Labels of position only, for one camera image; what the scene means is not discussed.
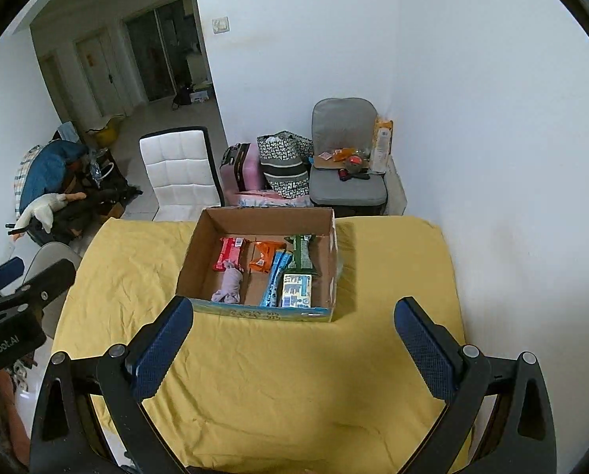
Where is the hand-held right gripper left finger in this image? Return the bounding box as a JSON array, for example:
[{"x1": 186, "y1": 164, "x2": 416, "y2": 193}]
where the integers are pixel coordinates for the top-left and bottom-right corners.
[{"x1": 28, "y1": 295, "x2": 195, "y2": 474}]

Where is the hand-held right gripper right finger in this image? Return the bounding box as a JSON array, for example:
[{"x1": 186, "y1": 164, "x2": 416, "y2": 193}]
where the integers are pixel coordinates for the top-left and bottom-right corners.
[{"x1": 394, "y1": 297, "x2": 558, "y2": 474}]

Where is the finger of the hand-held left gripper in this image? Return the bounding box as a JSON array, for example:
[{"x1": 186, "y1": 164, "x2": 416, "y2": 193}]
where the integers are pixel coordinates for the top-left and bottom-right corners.
[
  {"x1": 0, "y1": 259, "x2": 77, "y2": 310},
  {"x1": 0, "y1": 257, "x2": 26, "y2": 300}
]

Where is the purple cloth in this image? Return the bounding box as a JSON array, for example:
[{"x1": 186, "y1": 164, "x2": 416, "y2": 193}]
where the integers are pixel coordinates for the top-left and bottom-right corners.
[{"x1": 210, "y1": 263, "x2": 244, "y2": 304}]

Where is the red snack packet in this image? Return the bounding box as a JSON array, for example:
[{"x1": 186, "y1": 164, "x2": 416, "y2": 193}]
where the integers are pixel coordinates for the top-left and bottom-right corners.
[{"x1": 213, "y1": 237, "x2": 251, "y2": 272}]

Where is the long blue packet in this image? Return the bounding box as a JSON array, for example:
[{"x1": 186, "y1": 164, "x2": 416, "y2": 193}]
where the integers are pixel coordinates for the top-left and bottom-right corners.
[{"x1": 259, "y1": 249, "x2": 294, "y2": 307}]

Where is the white blue tissue pack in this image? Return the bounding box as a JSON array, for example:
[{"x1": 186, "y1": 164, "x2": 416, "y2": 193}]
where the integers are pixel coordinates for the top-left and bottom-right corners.
[{"x1": 279, "y1": 273, "x2": 314, "y2": 308}]

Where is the orange snack packet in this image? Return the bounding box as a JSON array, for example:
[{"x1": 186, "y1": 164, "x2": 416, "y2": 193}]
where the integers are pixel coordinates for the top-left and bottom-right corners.
[{"x1": 248, "y1": 240, "x2": 285, "y2": 273}]

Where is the green packet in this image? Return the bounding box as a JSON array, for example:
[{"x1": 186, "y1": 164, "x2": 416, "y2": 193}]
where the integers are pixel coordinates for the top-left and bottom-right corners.
[{"x1": 283, "y1": 233, "x2": 320, "y2": 277}]

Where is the person's left forearm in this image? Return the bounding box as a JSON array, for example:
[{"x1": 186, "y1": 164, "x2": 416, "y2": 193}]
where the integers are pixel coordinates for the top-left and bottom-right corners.
[{"x1": 0, "y1": 370, "x2": 31, "y2": 460}]

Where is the white goose plush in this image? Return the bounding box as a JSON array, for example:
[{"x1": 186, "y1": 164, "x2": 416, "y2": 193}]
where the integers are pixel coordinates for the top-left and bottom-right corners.
[{"x1": 15, "y1": 192, "x2": 85, "y2": 233}]

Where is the blue bag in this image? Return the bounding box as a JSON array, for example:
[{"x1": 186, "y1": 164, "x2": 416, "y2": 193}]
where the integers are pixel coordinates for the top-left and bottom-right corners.
[{"x1": 18, "y1": 141, "x2": 85, "y2": 213}]

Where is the plaid cloth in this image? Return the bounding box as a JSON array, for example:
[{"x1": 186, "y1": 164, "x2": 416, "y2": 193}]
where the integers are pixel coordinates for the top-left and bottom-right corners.
[{"x1": 13, "y1": 145, "x2": 41, "y2": 198}]

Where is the yellow tablecloth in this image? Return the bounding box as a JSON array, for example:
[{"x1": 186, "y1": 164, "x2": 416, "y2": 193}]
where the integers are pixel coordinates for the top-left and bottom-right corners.
[{"x1": 50, "y1": 214, "x2": 473, "y2": 474}]

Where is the yellow bag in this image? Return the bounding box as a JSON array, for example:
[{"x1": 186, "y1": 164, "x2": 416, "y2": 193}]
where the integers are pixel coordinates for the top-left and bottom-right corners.
[{"x1": 84, "y1": 115, "x2": 126, "y2": 148}]

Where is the white padded chair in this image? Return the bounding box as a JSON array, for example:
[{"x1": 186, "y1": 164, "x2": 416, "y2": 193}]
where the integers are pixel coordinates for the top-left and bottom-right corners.
[{"x1": 139, "y1": 127, "x2": 225, "y2": 221}]

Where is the pink floral bag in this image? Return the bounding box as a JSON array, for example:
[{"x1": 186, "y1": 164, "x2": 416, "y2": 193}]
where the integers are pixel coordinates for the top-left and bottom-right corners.
[{"x1": 235, "y1": 190, "x2": 315, "y2": 209}]

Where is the red black tool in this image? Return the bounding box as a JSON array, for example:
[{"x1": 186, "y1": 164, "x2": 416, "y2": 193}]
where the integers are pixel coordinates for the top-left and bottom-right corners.
[{"x1": 339, "y1": 155, "x2": 371, "y2": 181}]

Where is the pink suitcase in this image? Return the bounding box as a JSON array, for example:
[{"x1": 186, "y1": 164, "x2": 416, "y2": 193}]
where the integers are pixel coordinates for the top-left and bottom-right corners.
[{"x1": 219, "y1": 142, "x2": 268, "y2": 193}]

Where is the white door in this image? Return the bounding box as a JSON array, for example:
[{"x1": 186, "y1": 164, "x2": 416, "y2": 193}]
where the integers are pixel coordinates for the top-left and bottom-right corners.
[{"x1": 75, "y1": 30, "x2": 128, "y2": 117}]

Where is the orange snack bag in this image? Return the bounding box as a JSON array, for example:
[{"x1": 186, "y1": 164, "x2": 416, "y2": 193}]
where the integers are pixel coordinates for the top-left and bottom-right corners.
[{"x1": 331, "y1": 147, "x2": 369, "y2": 164}]

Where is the orange white package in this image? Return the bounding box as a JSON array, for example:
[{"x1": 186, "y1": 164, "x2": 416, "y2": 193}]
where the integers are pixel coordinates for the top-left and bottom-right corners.
[{"x1": 370, "y1": 116, "x2": 395, "y2": 175}]

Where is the patterned tote bag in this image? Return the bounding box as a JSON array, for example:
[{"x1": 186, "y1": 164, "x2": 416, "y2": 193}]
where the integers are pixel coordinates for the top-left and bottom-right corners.
[{"x1": 256, "y1": 131, "x2": 315, "y2": 198}]

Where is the black bag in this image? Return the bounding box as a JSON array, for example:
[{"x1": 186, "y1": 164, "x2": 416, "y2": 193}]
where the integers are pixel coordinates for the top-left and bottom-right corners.
[{"x1": 171, "y1": 84, "x2": 194, "y2": 110}]

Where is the grey armchair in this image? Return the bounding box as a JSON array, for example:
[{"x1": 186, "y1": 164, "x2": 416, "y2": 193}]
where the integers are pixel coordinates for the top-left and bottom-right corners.
[{"x1": 308, "y1": 98, "x2": 389, "y2": 218}]

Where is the sliding glass door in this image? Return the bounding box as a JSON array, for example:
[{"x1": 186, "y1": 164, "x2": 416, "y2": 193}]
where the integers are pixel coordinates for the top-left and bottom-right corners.
[{"x1": 123, "y1": 0, "x2": 201, "y2": 102}]

